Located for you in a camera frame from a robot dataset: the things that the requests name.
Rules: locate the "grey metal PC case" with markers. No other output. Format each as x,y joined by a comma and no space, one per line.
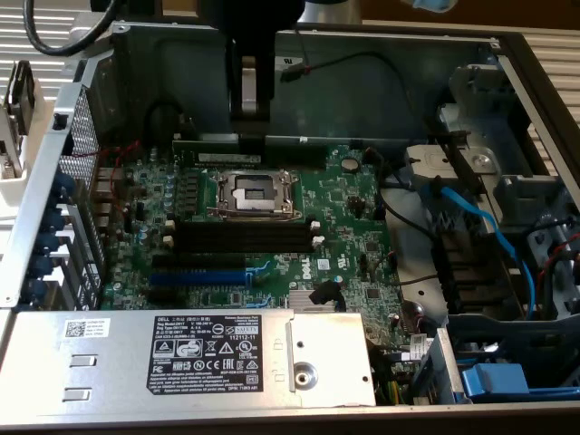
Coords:
362,99

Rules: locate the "white parts rack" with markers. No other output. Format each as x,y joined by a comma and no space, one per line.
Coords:
9,199

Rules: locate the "green motherboard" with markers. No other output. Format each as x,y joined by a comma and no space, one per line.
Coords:
344,213

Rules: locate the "short black expansion slot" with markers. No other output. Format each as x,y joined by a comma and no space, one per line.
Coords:
161,296

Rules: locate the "green RAM stick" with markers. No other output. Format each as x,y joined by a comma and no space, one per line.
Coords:
294,151

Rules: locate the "metal CPU socket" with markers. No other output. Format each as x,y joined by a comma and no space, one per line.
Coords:
254,195

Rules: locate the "black hard disk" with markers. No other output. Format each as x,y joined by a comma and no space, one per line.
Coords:
22,99

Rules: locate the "silver finned heat sink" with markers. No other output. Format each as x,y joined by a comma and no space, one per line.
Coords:
301,301

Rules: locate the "graphics card with metal bracket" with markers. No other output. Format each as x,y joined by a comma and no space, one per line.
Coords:
9,158

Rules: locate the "blue card retention clip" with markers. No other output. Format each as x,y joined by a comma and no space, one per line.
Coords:
59,217
63,186
44,265
47,241
37,290

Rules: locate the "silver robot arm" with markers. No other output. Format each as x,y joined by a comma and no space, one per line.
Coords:
331,11

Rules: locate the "silver power supply with label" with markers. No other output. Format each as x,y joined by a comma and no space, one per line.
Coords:
113,362

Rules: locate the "white sticker on case wall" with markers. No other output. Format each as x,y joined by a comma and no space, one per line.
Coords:
292,60

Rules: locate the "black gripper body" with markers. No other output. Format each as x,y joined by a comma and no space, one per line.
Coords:
249,18

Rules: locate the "round coin cell battery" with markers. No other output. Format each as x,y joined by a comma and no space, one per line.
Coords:
350,164

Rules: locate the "metal drive cage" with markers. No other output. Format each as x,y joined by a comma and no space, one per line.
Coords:
498,322

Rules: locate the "blue expansion slot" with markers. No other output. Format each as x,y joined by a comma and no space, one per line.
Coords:
199,277

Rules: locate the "grey metal disk bay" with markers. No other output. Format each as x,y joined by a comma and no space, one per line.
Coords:
471,90

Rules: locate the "blue plastic latch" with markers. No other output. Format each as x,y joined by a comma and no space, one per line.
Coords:
494,380

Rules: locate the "long black expansion slot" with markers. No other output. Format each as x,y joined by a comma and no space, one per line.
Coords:
199,261

